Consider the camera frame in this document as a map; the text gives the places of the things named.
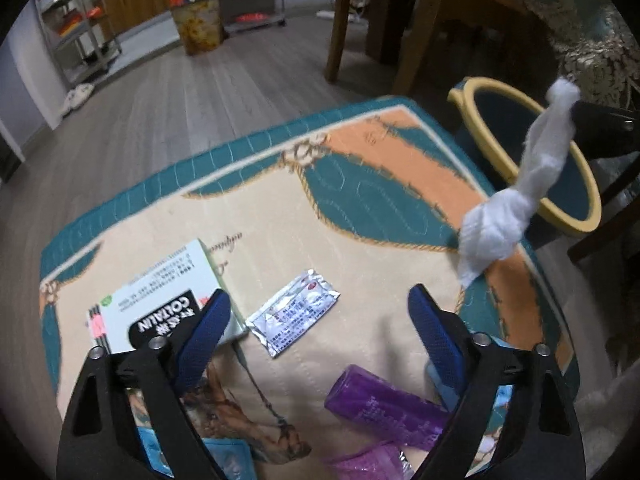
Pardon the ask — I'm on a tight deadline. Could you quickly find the wooden chair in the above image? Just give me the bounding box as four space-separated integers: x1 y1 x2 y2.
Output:
567 160 640 267
324 0 459 96

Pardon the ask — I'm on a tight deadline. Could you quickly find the silver foil sachet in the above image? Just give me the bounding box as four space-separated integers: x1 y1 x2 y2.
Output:
245 269 342 359

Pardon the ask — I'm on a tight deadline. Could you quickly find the white knotted cloth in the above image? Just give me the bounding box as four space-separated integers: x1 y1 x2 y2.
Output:
455 76 582 289

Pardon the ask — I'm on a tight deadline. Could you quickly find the wooden table leg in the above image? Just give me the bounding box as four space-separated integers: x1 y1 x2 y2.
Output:
367 0 416 66

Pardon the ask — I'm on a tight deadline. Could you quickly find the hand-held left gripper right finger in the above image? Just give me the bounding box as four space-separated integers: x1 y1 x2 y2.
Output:
406 283 587 480

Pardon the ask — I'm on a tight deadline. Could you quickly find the floral waste bin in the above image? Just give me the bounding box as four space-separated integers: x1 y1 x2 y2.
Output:
170 0 225 57

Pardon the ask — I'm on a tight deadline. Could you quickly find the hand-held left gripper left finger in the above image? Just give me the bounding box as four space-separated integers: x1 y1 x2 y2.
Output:
55 288 233 480

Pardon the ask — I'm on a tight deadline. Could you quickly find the white power strip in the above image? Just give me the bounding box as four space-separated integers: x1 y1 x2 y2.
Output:
316 8 361 24

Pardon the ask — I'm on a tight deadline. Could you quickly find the teal and orange printed mat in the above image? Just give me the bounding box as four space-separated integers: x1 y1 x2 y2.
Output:
39 96 581 480

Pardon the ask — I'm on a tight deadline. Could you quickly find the pale blue wrapper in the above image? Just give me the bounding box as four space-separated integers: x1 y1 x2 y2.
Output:
424 362 516 412

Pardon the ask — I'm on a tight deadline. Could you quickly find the metal shelf rack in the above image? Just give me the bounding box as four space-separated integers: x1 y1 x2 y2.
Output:
32 0 124 87

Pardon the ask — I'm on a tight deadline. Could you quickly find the blue blister packet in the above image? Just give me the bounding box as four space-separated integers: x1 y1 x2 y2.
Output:
135 425 254 480

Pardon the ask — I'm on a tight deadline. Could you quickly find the teal lace-trimmed tablecloth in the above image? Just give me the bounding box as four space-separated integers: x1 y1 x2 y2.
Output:
457 0 640 111

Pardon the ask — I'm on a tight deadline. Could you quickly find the white medicine box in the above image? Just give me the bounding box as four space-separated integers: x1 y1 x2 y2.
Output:
86 239 249 356

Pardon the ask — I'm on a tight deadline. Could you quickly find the lilac plastic wrapper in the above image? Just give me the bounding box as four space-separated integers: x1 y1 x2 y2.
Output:
325 441 416 480

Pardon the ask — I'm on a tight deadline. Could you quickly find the blue bin with yellow rim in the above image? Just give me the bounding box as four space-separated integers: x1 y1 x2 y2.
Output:
446 76 603 239

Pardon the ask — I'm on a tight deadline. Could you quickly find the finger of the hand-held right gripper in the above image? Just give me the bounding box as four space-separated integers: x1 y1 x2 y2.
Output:
569 100 640 160

